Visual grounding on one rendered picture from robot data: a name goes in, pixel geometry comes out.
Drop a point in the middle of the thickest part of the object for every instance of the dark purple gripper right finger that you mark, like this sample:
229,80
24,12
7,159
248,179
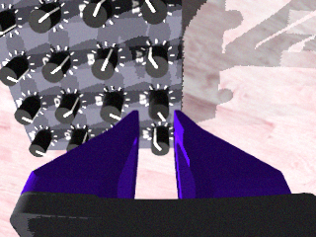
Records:
218,168

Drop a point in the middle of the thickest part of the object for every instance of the dark grey knob box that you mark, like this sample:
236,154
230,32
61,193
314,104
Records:
56,45

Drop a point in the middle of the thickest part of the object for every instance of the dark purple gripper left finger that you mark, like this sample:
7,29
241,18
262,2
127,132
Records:
95,167

